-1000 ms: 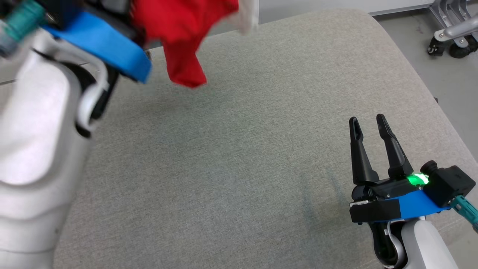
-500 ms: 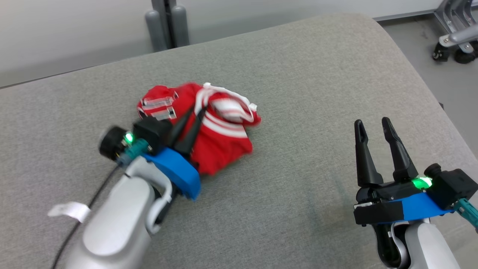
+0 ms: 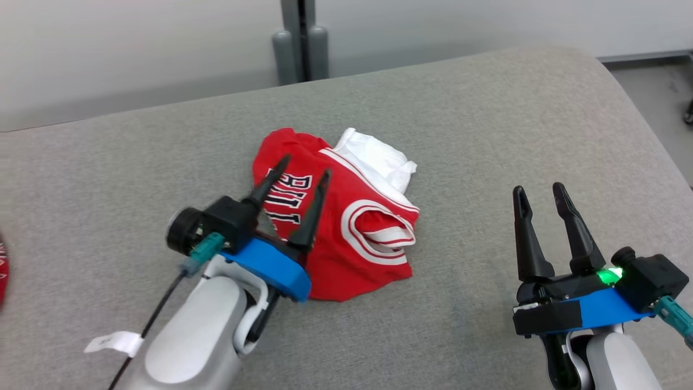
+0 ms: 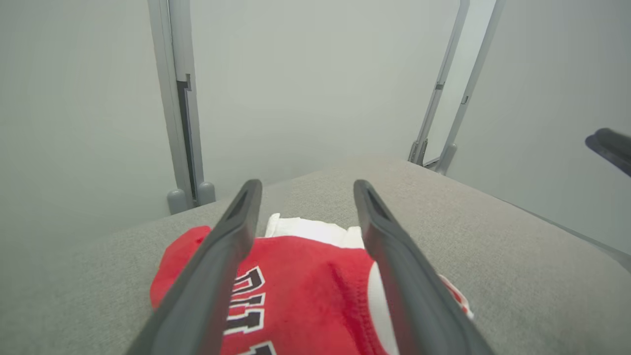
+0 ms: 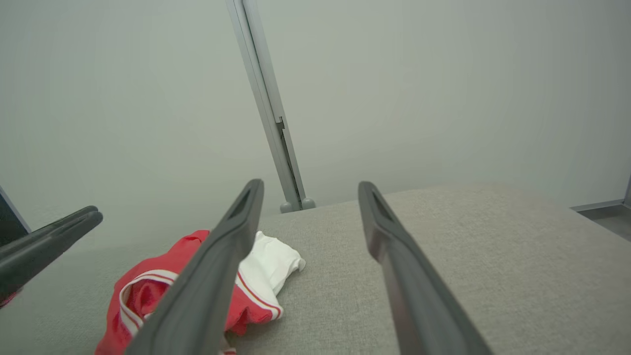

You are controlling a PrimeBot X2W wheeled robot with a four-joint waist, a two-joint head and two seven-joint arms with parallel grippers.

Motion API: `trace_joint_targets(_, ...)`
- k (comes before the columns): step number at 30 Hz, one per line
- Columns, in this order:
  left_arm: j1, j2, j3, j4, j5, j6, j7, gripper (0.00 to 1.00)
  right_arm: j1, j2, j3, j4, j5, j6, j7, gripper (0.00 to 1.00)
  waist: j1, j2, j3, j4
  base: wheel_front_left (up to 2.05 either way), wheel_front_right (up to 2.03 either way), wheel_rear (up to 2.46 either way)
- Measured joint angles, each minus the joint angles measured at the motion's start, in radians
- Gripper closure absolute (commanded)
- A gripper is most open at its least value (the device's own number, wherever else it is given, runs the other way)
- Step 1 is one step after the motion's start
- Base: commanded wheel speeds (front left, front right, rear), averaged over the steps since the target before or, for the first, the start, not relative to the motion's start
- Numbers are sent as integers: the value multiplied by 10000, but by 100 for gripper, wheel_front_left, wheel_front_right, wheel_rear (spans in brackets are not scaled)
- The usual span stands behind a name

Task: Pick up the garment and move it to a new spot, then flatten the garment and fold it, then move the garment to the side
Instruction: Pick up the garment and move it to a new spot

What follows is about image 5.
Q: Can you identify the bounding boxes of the dark panel with pale edge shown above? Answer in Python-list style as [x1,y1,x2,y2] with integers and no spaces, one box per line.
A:
[0,186,31,247]

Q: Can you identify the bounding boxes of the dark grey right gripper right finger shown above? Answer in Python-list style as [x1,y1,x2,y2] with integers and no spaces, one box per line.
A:
[358,181,493,355]

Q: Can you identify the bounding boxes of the red t-shirt white sleeves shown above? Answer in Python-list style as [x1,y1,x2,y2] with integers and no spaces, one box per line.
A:
[95,229,306,355]

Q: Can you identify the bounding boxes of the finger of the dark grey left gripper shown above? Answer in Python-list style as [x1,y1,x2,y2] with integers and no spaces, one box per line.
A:
[0,206,98,259]
[0,211,104,302]

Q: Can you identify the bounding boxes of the grey metal frame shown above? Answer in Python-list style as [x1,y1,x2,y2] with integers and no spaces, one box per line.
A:
[571,173,631,242]

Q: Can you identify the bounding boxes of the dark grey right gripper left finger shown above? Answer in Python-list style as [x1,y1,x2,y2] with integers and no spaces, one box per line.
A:
[126,179,264,355]

